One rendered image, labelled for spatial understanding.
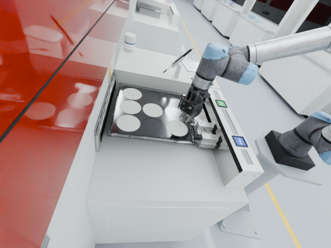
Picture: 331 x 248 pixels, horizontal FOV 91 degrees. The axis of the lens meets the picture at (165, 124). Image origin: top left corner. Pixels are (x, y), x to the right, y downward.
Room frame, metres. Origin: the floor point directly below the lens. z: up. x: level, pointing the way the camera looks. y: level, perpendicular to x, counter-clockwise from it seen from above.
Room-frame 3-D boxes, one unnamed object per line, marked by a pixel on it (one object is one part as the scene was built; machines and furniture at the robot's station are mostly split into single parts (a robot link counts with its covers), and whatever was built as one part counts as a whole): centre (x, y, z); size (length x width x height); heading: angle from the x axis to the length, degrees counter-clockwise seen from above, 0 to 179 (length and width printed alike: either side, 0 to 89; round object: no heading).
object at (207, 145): (0.72, -0.17, 0.87); 0.36 x 0.08 x 0.03; 17
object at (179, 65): (0.89, 0.05, 1.03); 0.06 x 0.04 x 0.13; 107
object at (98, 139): (0.54, 0.28, 0.89); 0.44 x 0.02 x 0.10; 17
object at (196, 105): (0.59, -0.08, 1.06); 0.09 x 0.08 x 0.12; 153
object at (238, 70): (0.62, -0.18, 1.21); 0.11 x 0.11 x 0.08; 1
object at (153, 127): (0.62, 0.08, 0.90); 0.34 x 0.34 x 0.01; 17
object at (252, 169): (0.67, -0.29, 0.89); 0.55 x 0.09 x 0.14; 17
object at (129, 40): (1.04, 0.38, 1.01); 0.07 x 0.07 x 0.10
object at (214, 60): (0.60, -0.08, 1.21); 0.09 x 0.08 x 0.11; 91
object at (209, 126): (0.64, -0.19, 0.89); 0.08 x 0.03 x 0.03; 107
